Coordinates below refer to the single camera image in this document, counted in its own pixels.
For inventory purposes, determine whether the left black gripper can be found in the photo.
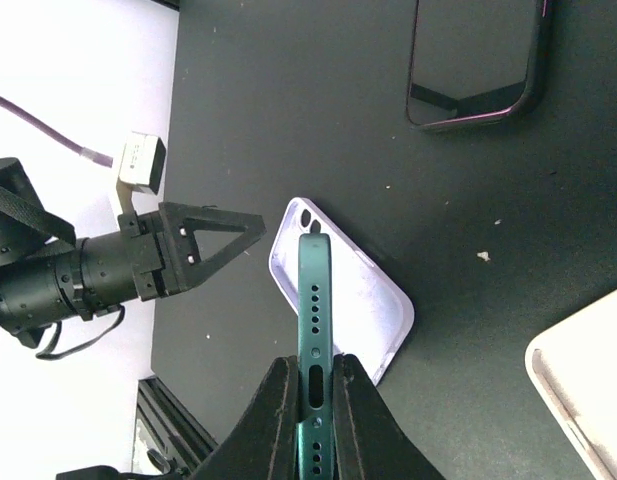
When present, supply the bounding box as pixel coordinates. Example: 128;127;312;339
117;202;266;301

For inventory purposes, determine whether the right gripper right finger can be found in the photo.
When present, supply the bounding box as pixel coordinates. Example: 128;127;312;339
332;354;443;480

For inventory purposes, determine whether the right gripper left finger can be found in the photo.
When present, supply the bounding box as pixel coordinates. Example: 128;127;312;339
191;356;299;480

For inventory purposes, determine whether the teal-edged black phone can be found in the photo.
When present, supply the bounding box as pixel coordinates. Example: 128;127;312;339
297;233;335;479

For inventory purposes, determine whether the lilac phone case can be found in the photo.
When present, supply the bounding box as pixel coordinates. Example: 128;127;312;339
268;197;415;385

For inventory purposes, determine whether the beige phone case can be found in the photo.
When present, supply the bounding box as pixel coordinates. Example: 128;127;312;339
525;289;617;479

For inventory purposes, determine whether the black phone case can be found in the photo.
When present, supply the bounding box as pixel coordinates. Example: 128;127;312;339
405;0;555;134

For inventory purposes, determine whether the red-edged black phone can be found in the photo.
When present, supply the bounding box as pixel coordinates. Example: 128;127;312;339
406;0;548;126

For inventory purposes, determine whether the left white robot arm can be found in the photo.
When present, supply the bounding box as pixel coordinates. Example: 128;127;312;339
0;158;265;349

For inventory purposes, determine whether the black front aluminium rail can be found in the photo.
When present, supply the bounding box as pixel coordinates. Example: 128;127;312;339
135;376;218;477

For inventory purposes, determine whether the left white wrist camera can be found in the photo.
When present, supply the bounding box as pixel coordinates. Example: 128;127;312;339
109;132;166;216

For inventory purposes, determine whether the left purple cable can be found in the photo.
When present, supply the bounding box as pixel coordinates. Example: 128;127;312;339
0;89;114;169

